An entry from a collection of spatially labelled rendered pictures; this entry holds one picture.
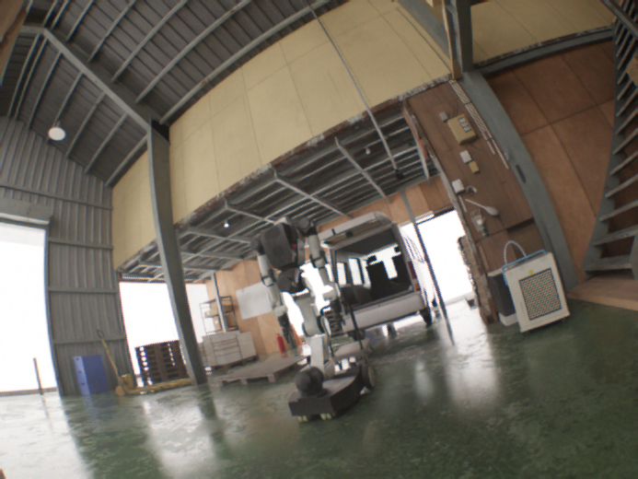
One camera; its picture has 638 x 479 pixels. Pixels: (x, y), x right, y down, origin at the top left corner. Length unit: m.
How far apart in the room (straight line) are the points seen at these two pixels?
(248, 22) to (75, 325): 7.41
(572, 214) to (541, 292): 1.47
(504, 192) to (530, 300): 1.47
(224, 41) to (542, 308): 6.09
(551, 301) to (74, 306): 8.17
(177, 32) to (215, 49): 0.88
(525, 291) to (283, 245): 1.81
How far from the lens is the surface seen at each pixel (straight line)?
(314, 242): 2.02
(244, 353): 6.98
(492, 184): 3.35
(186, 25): 6.02
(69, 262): 7.86
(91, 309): 7.74
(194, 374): 5.15
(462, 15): 2.92
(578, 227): 3.54
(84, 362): 6.69
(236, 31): 5.88
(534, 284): 2.25
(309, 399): 1.85
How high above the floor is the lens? 0.67
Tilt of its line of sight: 15 degrees up
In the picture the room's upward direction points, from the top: 16 degrees counter-clockwise
